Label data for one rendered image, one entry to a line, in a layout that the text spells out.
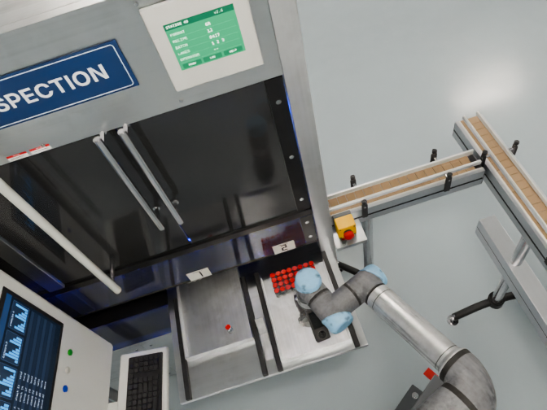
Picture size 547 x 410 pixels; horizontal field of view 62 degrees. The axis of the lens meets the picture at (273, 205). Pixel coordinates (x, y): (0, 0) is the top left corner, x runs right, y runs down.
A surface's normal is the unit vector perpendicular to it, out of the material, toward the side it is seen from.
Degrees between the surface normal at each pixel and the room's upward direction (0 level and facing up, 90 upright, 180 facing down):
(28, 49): 90
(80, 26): 90
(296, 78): 90
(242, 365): 0
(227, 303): 0
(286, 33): 90
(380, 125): 0
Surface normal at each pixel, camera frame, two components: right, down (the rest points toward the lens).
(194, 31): 0.24, 0.77
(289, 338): -0.18, -0.56
